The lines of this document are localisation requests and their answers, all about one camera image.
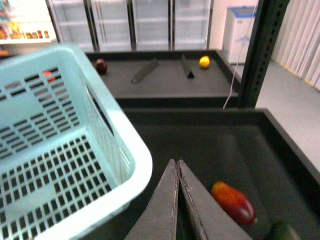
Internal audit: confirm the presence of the grey shelf divider right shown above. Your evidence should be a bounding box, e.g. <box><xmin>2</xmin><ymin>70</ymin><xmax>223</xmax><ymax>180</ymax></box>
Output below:
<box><xmin>180</xmin><ymin>54</ymin><xmax>195</xmax><ymax>79</ymax></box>

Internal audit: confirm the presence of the glass door refrigerator row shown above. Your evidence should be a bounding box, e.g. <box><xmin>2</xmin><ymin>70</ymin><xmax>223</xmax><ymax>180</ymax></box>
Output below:
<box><xmin>46</xmin><ymin>0</ymin><xmax>213</xmax><ymax>53</ymax></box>

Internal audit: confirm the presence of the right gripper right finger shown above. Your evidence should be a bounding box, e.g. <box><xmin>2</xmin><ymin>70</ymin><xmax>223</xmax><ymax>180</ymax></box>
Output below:
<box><xmin>177</xmin><ymin>160</ymin><xmax>251</xmax><ymax>240</ymax></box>

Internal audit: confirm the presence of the green avocado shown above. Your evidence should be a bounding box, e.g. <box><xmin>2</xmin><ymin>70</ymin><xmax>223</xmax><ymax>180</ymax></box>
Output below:
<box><xmin>267</xmin><ymin>221</ymin><xmax>302</xmax><ymax>240</ymax></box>

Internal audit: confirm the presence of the grocery shelf with bottles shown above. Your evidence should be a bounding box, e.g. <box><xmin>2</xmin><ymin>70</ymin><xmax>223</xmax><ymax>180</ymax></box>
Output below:
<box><xmin>0</xmin><ymin>0</ymin><xmax>58</xmax><ymax>57</ymax></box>

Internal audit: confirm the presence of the white blue chest freezer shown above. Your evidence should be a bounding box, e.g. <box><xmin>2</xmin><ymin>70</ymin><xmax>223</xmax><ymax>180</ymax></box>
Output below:
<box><xmin>222</xmin><ymin>6</ymin><xmax>256</xmax><ymax>65</ymax></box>

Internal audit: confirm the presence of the grey shelf divider left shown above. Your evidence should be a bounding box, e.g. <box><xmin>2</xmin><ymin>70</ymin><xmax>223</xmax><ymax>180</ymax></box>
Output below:
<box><xmin>130</xmin><ymin>58</ymin><xmax>159</xmax><ymax>84</ymax></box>

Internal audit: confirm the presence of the light blue plastic basket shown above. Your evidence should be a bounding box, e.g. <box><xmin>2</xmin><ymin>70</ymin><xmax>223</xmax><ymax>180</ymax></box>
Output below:
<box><xmin>0</xmin><ymin>44</ymin><xmax>153</xmax><ymax>240</ymax></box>

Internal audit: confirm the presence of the red orange mango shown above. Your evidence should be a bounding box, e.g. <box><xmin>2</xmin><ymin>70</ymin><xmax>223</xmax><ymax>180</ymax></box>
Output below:
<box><xmin>211</xmin><ymin>181</ymin><xmax>258</xmax><ymax>226</ymax></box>

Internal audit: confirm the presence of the yellow lemon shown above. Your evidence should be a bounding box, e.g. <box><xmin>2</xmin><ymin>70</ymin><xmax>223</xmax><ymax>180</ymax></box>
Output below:
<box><xmin>199</xmin><ymin>55</ymin><xmax>210</xmax><ymax>69</ymax></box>

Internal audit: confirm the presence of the dark metal rack post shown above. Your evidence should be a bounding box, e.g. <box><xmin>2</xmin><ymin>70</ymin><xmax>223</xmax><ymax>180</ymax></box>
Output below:
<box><xmin>237</xmin><ymin>0</ymin><xmax>290</xmax><ymax>108</ymax></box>

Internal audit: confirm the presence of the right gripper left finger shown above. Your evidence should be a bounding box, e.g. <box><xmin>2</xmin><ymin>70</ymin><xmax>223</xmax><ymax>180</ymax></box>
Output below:
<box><xmin>125</xmin><ymin>159</ymin><xmax>179</xmax><ymax>240</ymax></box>

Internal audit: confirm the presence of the grey shelf divider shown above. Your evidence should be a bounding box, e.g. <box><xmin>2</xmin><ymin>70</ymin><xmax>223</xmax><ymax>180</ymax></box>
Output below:
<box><xmin>130</xmin><ymin>58</ymin><xmax>159</xmax><ymax>84</ymax></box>
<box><xmin>180</xmin><ymin>54</ymin><xmax>195</xmax><ymax>79</ymax></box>

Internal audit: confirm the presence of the dark purple fruit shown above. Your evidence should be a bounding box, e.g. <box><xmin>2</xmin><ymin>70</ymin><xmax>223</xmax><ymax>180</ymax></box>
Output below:
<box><xmin>95</xmin><ymin>58</ymin><xmax>108</xmax><ymax>75</ymax></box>

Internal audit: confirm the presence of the white cable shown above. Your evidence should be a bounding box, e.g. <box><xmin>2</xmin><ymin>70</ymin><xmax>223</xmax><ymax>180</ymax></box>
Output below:
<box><xmin>222</xmin><ymin>0</ymin><xmax>258</xmax><ymax>110</ymax></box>

